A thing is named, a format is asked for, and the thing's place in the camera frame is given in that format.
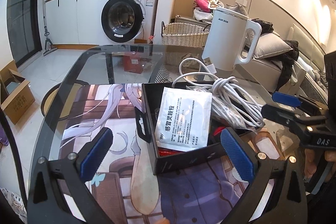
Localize grey floor mop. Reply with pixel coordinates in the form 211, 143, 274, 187
41, 0, 58, 56

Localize white counter cabinet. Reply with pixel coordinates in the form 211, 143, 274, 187
45, 0, 101, 46

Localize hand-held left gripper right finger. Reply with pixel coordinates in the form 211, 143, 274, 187
220, 127, 307, 224

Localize white washing machine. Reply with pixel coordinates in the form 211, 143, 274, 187
98, 0, 160, 43

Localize wicker basket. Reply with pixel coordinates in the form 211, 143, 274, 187
161, 21, 210, 65

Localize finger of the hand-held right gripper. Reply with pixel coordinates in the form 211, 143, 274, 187
261, 104, 326, 140
272, 91, 329, 115

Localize person's right hand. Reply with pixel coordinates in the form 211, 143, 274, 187
304, 148, 326, 180

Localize black clothing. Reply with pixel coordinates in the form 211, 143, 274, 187
278, 40, 300, 85

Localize grey sofa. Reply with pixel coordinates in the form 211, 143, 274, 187
247, 30, 336, 109

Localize white charging cable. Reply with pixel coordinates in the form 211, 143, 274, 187
171, 56, 265, 130

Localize brown cardboard box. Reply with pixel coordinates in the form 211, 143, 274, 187
0, 60, 36, 125

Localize white medicine sachet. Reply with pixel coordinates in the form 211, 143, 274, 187
154, 87, 213, 153

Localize black cardboard box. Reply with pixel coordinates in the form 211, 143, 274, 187
134, 82, 263, 176

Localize dark glass door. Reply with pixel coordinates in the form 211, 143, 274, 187
5, 0, 45, 59

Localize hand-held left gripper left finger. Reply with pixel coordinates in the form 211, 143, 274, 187
28, 127, 114, 224

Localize pink cloth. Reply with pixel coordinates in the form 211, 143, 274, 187
194, 0, 212, 13

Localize grey pillow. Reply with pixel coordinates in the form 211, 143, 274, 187
253, 33, 293, 60

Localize printed desk mat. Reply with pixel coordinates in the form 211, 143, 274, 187
59, 82, 289, 224

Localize round wooden stool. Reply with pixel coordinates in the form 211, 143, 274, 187
41, 80, 87, 114

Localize white electric kettle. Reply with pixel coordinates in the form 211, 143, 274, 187
202, 7, 263, 77

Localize red box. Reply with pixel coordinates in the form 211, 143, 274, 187
123, 52, 151, 73

